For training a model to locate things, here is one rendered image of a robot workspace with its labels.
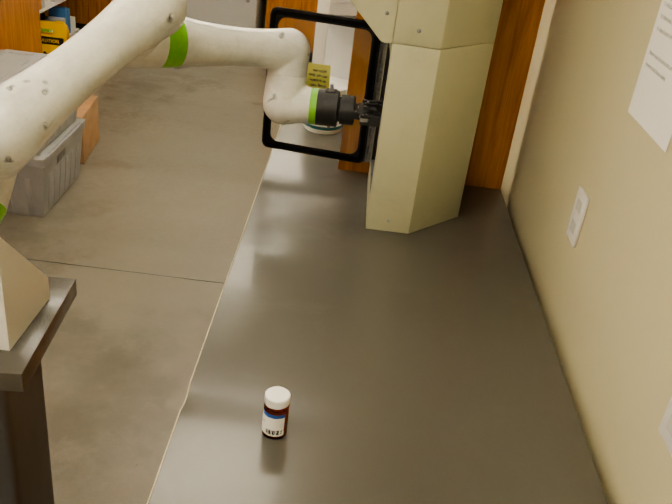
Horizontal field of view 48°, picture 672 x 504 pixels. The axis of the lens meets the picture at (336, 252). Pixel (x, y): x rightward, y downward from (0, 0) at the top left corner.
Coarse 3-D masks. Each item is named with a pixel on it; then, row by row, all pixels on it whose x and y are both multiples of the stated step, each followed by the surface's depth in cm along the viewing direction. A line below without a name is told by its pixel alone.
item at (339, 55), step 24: (288, 24) 203; (312, 24) 202; (312, 48) 205; (336, 48) 204; (360, 48) 203; (312, 72) 208; (336, 72) 207; (360, 72) 206; (360, 96) 209; (312, 144) 218; (336, 144) 217
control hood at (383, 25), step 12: (360, 0) 167; (372, 0) 166; (384, 0) 166; (396, 0) 166; (360, 12) 168; (372, 12) 168; (384, 12) 168; (396, 12) 168; (372, 24) 169; (384, 24) 169; (384, 36) 170
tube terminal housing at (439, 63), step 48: (432, 0) 166; (480, 0) 173; (432, 48) 171; (480, 48) 180; (384, 96) 178; (432, 96) 176; (480, 96) 189; (384, 144) 182; (432, 144) 184; (384, 192) 188; (432, 192) 193
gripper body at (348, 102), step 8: (344, 96) 191; (352, 96) 191; (344, 104) 190; (352, 104) 190; (360, 104) 195; (344, 112) 190; (352, 112) 190; (360, 112) 190; (368, 112) 190; (344, 120) 191; (352, 120) 191
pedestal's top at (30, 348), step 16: (64, 288) 154; (48, 304) 149; (64, 304) 152; (48, 320) 144; (32, 336) 140; (48, 336) 143; (0, 352) 135; (16, 352) 135; (32, 352) 136; (0, 368) 131; (16, 368) 131; (32, 368) 136; (0, 384) 131; (16, 384) 131
